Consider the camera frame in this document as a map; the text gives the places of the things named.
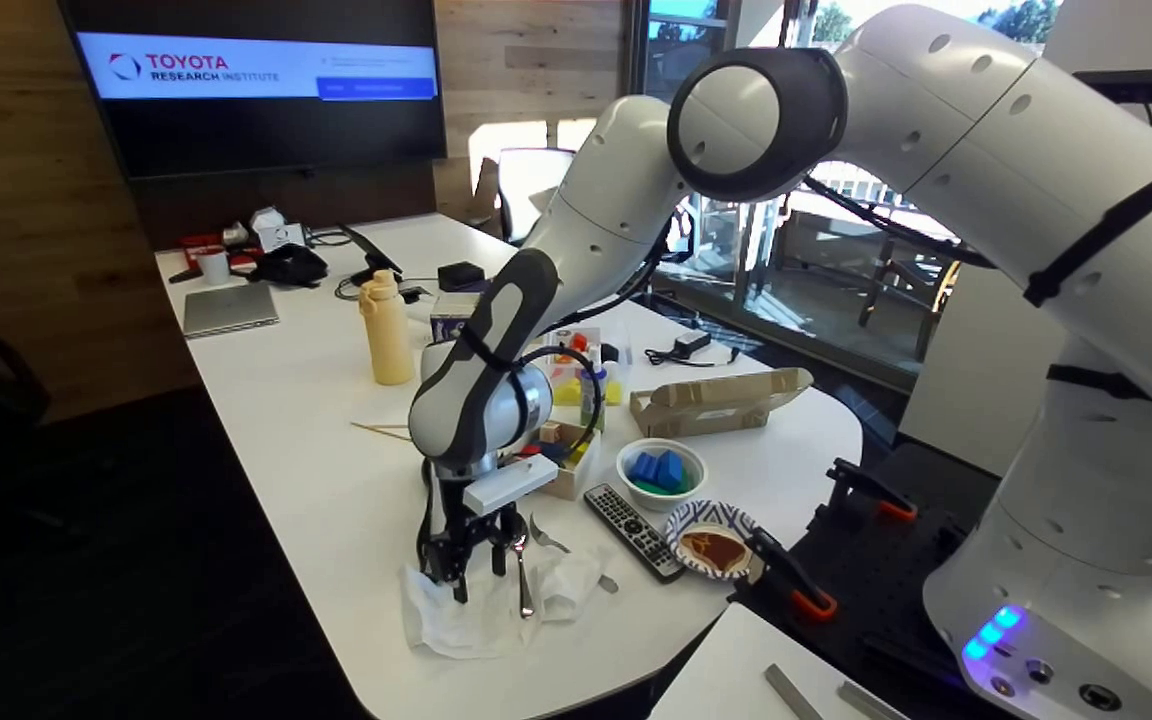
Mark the black robot mounting stand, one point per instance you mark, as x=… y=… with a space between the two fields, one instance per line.
x=880 y=586

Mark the red tool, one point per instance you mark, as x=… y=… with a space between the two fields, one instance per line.
x=198 y=245

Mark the black remote control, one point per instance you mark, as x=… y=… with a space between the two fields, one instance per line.
x=634 y=535

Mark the wall mounted TV screen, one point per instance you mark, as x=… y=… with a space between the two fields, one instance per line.
x=259 y=135

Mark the small purple white cube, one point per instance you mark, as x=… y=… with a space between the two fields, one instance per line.
x=447 y=327

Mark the yellow toy block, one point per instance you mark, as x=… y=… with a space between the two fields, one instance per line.
x=564 y=392

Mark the blue toy blocks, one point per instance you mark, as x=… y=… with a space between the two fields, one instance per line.
x=658 y=470

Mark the grey closed laptop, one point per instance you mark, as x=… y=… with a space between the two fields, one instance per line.
x=228 y=308

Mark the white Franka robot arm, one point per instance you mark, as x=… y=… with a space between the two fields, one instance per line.
x=938 y=120

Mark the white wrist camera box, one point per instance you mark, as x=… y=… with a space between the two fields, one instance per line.
x=513 y=483

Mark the wooden chopstick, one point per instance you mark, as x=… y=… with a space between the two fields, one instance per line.
x=380 y=435

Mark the metal fork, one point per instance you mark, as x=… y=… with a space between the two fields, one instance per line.
x=571 y=553

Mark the black pouch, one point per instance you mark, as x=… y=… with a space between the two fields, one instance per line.
x=291 y=264

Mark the grey metal strip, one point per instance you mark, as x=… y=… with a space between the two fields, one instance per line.
x=864 y=702
x=795 y=693

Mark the black camera on stand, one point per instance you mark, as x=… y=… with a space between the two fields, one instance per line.
x=1141 y=83

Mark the open cardboard tray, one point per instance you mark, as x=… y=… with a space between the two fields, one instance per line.
x=717 y=400

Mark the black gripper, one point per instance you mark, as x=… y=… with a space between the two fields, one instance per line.
x=472 y=525

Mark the metal spoon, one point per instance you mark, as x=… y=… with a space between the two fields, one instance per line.
x=525 y=595

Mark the cream squeeze bottle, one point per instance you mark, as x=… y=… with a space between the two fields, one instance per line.
x=386 y=335

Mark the white board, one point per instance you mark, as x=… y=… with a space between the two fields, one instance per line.
x=720 y=680

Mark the white bowl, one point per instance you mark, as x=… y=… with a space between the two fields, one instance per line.
x=662 y=473

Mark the small black case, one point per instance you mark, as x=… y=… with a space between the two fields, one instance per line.
x=461 y=276

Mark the brown pie slice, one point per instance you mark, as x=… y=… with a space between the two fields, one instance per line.
x=713 y=550

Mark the white boxy device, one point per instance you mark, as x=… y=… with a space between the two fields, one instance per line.
x=277 y=229

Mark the wooden box of coloured blocks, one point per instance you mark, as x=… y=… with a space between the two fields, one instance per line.
x=574 y=447

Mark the clear plastic toy container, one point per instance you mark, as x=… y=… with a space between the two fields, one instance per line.
x=609 y=375

